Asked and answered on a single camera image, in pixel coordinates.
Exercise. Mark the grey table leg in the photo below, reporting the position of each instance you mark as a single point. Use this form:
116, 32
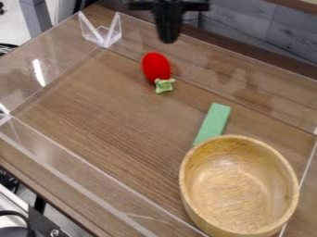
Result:
36, 15

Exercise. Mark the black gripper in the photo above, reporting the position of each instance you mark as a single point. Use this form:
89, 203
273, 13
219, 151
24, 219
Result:
178, 6

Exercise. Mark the green rectangular block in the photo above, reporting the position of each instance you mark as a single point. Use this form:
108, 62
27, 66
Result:
214, 123

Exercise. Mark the red plush strawberry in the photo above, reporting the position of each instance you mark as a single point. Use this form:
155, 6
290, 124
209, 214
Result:
156, 70

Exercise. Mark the black metal bracket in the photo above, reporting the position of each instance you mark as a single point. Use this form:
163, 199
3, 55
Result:
43, 226

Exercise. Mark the wooden bowl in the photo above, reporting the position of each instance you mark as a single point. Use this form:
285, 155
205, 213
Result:
238, 187

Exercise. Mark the clear acrylic tray enclosure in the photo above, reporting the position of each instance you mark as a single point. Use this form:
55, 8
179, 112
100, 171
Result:
95, 142

